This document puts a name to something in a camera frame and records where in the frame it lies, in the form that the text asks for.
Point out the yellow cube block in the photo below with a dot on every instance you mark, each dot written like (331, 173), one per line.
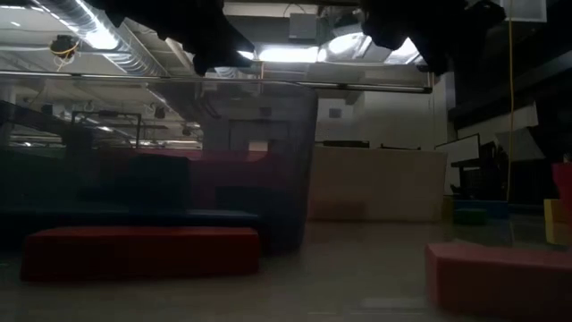
(558, 223)

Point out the long horizontal ceiling rail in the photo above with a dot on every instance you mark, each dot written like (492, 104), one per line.
(380, 87)

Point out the gray ceiling box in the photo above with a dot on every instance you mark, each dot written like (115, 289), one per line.
(303, 27)

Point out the thick blue wedge block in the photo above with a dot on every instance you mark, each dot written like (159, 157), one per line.
(491, 206)

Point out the ceiling pipes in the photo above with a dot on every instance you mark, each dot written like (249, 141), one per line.
(179, 56)

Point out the red rectangular block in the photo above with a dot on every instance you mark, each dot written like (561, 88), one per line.
(143, 252)

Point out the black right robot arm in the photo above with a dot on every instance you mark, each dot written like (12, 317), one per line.
(429, 27)

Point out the small yellow block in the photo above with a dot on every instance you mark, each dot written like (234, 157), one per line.
(448, 208)

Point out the white ceiling unit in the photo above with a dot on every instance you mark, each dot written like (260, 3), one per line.
(525, 10)

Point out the whiteboard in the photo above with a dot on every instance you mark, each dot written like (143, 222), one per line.
(458, 156)

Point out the pink rectangular block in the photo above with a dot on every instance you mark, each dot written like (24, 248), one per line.
(500, 282)

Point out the long green block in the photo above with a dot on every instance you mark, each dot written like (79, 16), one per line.
(469, 217)

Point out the round black ceiling fixture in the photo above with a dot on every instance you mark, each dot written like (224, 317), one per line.
(64, 46)

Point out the black standing desk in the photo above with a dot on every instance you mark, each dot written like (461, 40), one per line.
(491, 179)

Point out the ceiling light panel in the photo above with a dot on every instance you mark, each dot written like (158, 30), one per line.
(246, 54)
(288, 53)

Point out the small wall vent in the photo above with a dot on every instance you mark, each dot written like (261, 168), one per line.
(335, 112)

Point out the ribbed silver air duct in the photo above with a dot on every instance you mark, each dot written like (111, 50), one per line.
(111, 40)

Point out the blue rectangular block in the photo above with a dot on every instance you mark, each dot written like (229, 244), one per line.
(223, 217)

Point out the gray translucent plastic bin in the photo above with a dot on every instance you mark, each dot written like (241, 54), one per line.
(295, 156)

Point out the large teal plastic bin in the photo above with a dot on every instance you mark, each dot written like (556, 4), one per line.
(36, 188)

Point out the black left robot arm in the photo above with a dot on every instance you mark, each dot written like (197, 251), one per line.
(196, 27)

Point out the deep red plastic bin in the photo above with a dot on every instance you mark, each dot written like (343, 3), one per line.
(564, 181)

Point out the tilted white panel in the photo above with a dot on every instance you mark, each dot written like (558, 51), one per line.
(520, 143)

